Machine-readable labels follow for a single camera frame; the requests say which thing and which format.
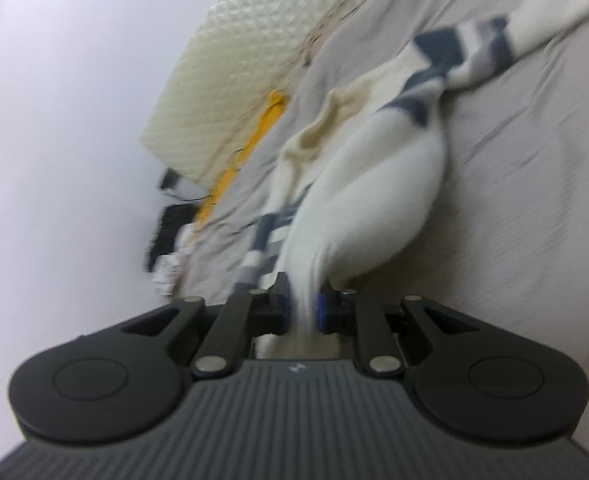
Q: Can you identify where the black clothes pile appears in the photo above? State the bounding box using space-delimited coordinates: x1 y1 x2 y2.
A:
146 204 198 273

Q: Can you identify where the white clothes pile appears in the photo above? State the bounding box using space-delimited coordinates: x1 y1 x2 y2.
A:
152 225 195 293

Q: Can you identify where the cream quilted headboard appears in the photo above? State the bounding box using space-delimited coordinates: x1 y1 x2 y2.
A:
140 0 355 186

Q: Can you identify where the black cable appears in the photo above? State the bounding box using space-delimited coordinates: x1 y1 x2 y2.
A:
167 187 215 207

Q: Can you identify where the grey bed cover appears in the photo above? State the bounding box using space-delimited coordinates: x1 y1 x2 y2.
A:
174 0 589 466

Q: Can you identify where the yellow cloth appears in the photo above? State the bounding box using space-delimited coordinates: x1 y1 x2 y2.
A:
192 90 288 233

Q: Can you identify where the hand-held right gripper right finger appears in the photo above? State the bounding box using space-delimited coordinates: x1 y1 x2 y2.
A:
314 280 512 380

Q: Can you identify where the white sweater with blue pattern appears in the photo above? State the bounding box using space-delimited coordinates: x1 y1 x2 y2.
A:
242 0 589 361

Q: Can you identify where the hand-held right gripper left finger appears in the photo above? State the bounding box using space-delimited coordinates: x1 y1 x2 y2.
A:
77 271 292 380

